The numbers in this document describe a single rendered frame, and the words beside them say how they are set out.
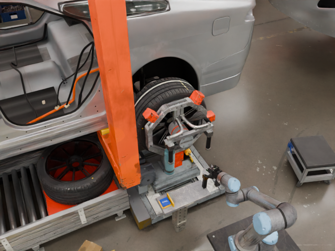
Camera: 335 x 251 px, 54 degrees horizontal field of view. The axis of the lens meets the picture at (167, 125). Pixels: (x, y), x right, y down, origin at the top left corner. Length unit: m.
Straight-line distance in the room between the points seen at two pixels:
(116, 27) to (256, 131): 2.62
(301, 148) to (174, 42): 1.68
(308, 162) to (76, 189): 2.15
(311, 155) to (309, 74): 2.02
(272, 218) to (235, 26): 1.72
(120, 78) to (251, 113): 2.59
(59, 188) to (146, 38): 1.41
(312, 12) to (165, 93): 2.57
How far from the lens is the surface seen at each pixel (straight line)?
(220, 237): 2.81
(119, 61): 1.98
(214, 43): 2.97
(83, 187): 2.89
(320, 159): 3.53
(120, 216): 3.23
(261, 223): 1.92
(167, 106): 2.55
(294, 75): 5.22
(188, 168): 3.28
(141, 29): 2.57
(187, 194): 2.82
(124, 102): 2.15
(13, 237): 2.99
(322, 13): 4.56
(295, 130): 4.26
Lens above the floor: 2.74
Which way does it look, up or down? 43 degrees down
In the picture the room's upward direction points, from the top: straight up
